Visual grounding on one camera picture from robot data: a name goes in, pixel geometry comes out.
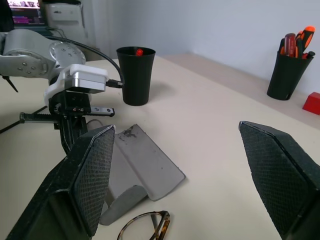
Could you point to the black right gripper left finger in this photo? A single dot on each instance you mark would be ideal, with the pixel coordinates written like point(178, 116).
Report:
point(65, 200)

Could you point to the grey glasses case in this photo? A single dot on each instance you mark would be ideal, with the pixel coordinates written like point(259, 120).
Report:
point(150, 162)

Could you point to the black tool holder cup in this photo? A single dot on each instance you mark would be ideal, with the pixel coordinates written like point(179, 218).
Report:
point(287, 75)

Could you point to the computer monitor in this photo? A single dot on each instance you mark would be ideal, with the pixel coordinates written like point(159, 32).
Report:
point(25, 12)

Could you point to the thin black stick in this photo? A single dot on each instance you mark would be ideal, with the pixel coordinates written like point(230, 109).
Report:
point(10, 126)

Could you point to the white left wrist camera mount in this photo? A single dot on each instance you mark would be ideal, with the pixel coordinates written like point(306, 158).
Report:
point(82, 77)

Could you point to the tortoiseshell glasses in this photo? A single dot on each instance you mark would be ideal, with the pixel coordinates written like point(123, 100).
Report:
point(166, 220)

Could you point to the red marker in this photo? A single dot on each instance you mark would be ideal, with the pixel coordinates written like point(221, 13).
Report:
point(139, 52)

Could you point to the white desktop machine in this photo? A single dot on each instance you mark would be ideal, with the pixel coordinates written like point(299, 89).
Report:
point(66, 17)

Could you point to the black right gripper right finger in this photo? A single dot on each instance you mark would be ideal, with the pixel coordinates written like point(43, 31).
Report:
point(285, 180)

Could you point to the red block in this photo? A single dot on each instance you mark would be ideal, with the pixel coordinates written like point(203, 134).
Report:
point(312, 103)

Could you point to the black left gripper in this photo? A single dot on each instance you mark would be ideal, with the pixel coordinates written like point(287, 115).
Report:
point(75, 103)

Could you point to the black plastic cup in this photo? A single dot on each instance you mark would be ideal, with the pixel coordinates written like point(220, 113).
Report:
point(136, 80)

